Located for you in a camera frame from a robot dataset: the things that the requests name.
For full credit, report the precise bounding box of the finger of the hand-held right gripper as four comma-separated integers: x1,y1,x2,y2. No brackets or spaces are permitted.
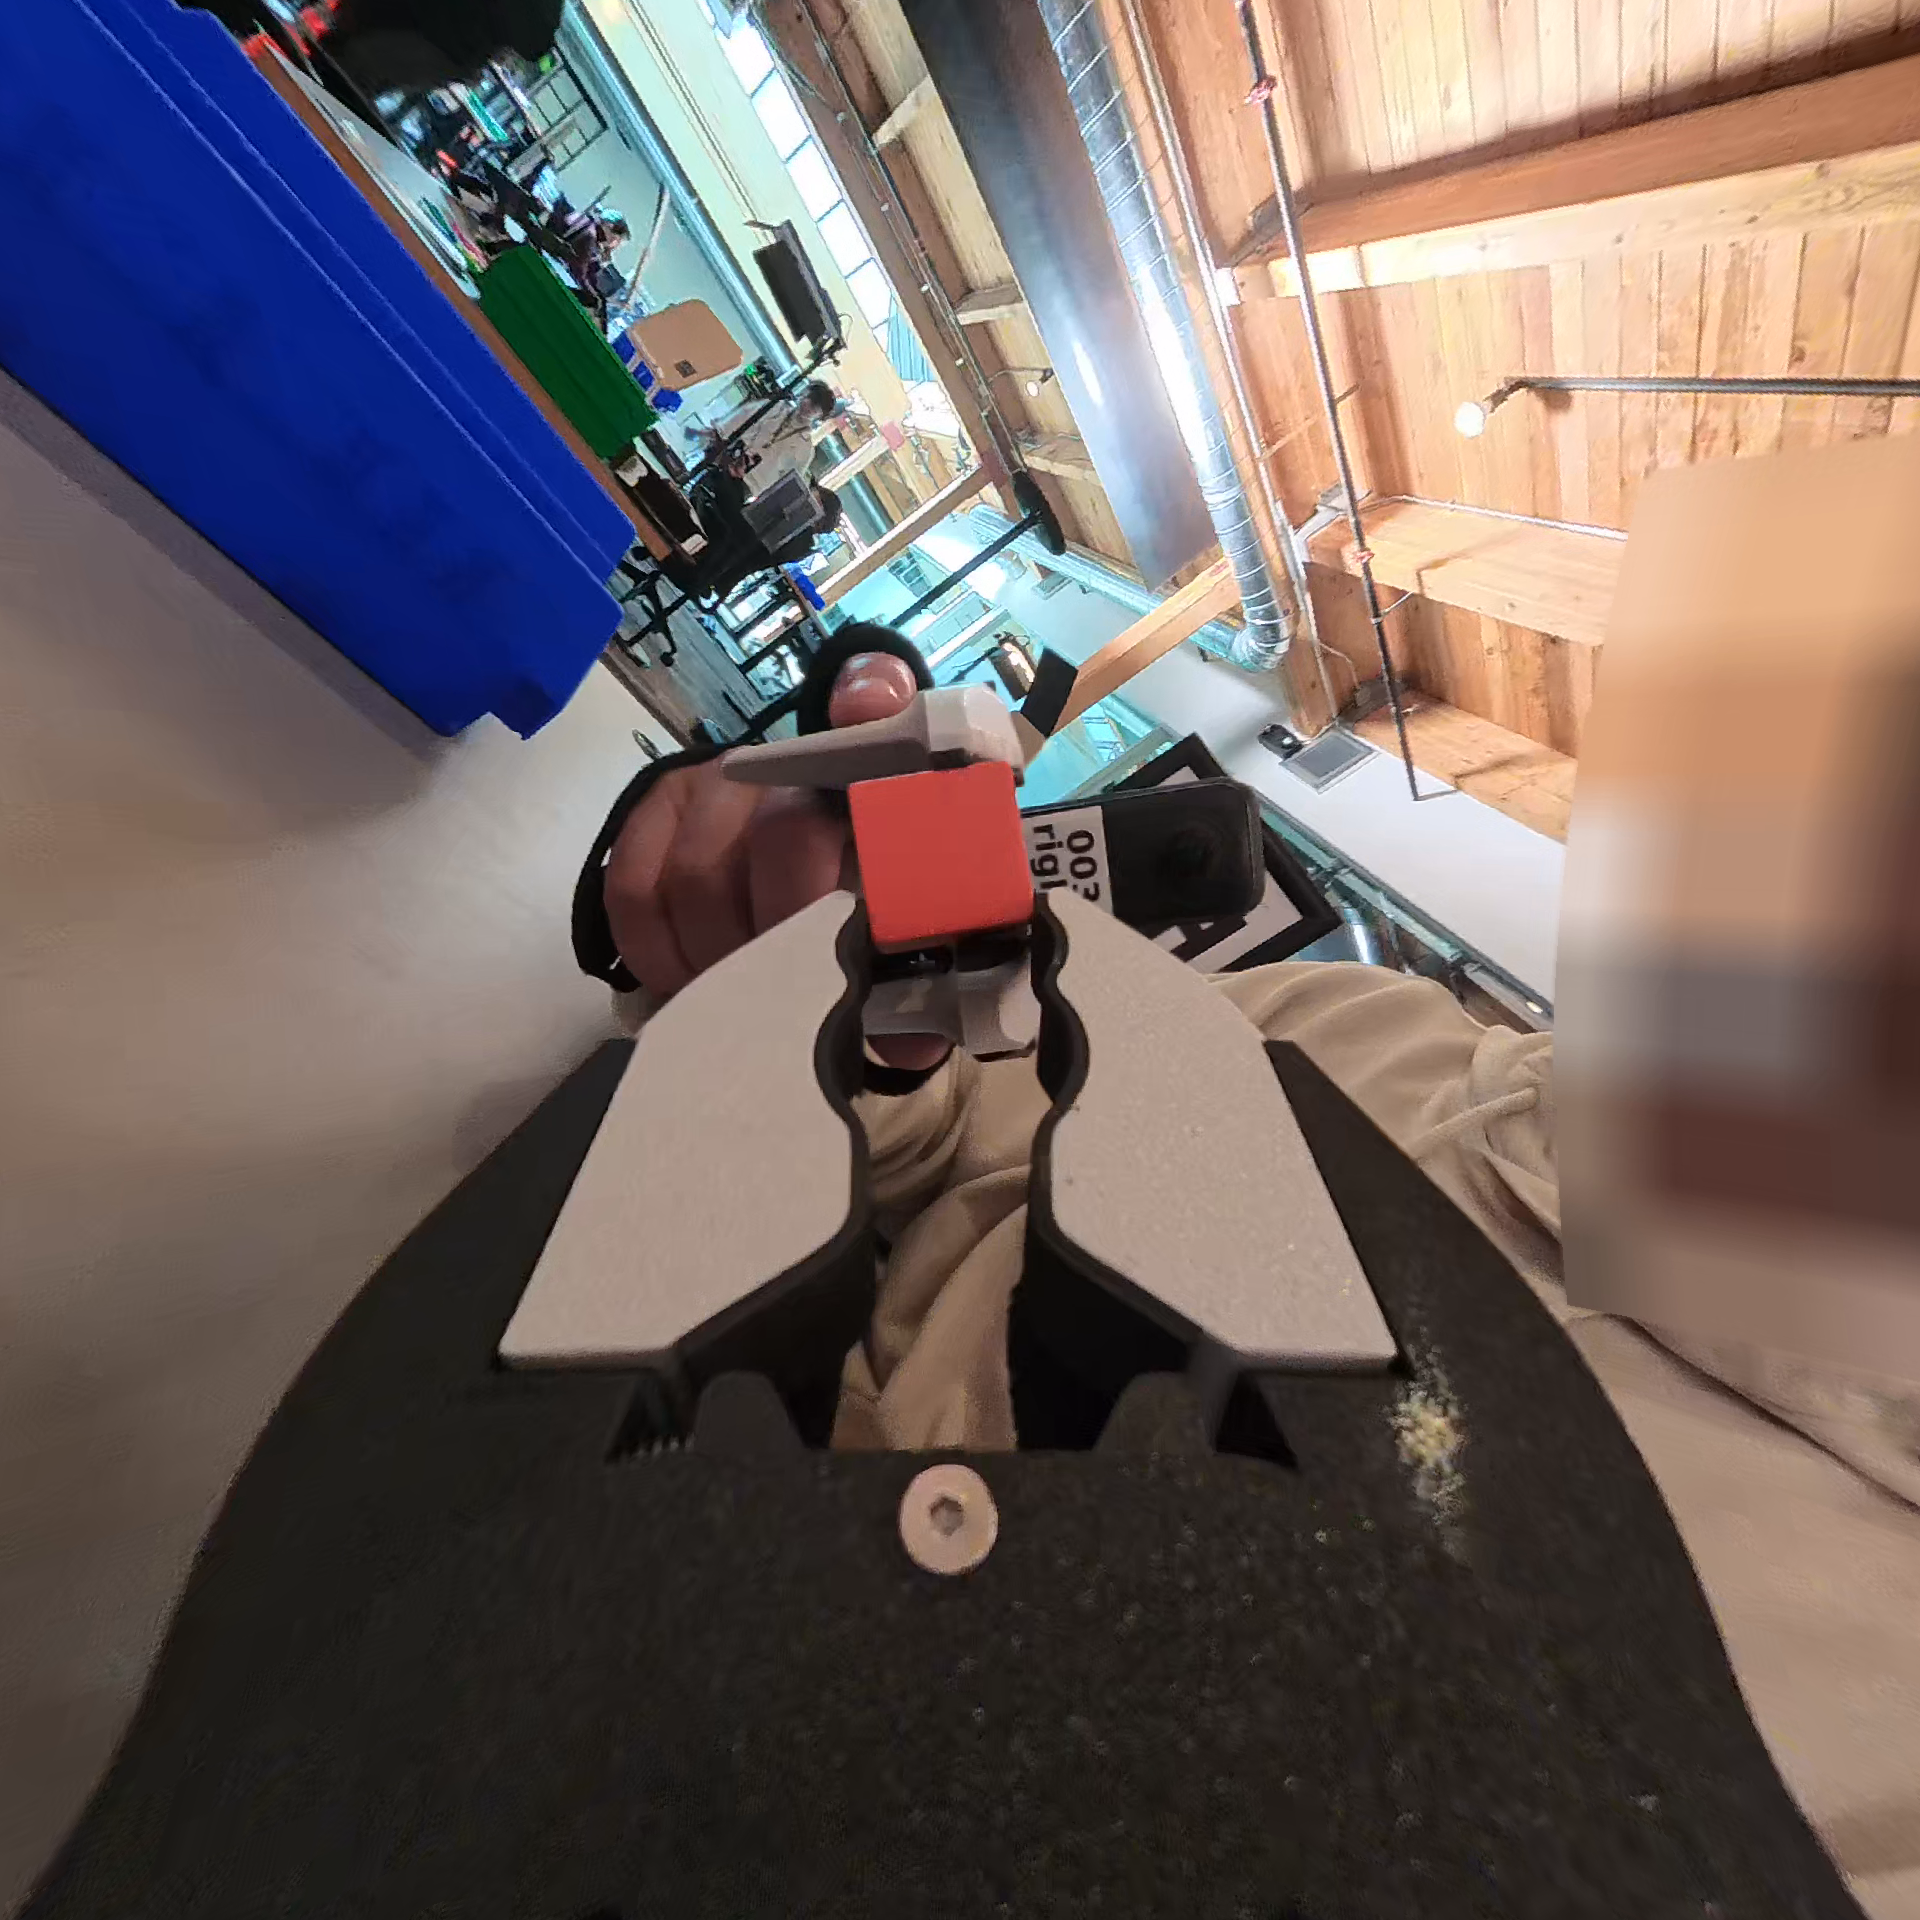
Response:
918,685,1034,782
862,934,1041,1066

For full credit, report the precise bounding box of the silver ventilation duct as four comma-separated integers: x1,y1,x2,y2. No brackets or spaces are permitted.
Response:
901,0,1298,674

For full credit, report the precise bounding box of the ceiling spotlight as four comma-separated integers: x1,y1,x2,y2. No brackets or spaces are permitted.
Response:
1449,376,1920,441

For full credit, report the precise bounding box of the black hanging monitor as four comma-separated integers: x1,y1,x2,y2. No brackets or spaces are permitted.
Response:
752,222,845,351

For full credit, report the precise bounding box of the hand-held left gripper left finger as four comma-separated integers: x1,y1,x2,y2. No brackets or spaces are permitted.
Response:
496,895,878,1449

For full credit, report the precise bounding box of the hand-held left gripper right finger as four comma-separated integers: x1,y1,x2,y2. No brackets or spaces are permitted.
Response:
1010,893,1401,1449

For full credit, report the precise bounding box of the brown cardboard box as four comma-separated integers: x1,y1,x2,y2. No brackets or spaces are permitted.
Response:
631,297,744,395

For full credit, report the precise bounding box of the green table cover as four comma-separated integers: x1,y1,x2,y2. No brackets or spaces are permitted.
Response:
478,245,657,462

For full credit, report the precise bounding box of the orange wooden cube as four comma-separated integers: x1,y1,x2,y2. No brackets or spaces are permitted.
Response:
845,762,1037,950

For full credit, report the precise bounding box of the person's cream sweater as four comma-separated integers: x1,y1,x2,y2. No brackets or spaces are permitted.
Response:
832,960,1920,1899

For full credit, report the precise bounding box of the metal conduit pipe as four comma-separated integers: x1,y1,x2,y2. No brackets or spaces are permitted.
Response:
1234,0,1461,804

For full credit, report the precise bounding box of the blue plastic bin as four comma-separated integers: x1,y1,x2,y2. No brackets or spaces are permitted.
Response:
0,0,639,741

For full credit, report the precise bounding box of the wooden edged table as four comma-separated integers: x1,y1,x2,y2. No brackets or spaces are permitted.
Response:
249,45,709,569

